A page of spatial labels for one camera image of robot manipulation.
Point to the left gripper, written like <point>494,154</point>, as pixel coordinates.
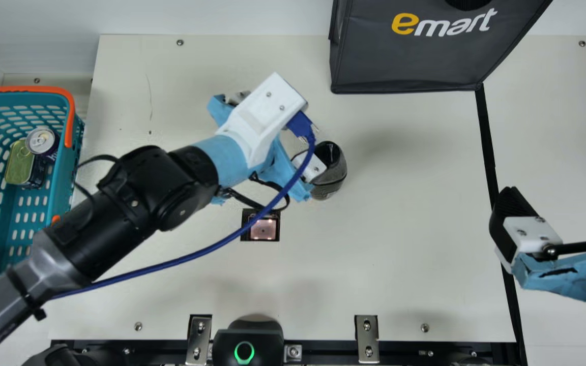
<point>227,160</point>

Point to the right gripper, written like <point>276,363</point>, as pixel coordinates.
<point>562,277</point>

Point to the dark coffee bottle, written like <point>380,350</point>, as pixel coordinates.
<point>332,170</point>

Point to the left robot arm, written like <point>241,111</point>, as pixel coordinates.
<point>135,203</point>

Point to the teal shopping basket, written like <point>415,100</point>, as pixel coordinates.
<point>28,90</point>

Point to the small square scanner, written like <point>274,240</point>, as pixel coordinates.
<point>267,233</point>

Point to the black strip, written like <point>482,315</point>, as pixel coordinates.
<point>489,162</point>

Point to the black device with green light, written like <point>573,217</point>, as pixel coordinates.
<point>244,338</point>

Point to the can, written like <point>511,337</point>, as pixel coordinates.
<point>42,141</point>

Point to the rectangular tin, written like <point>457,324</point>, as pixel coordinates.
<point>18,165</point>

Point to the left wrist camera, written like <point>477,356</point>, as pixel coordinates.
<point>262,112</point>

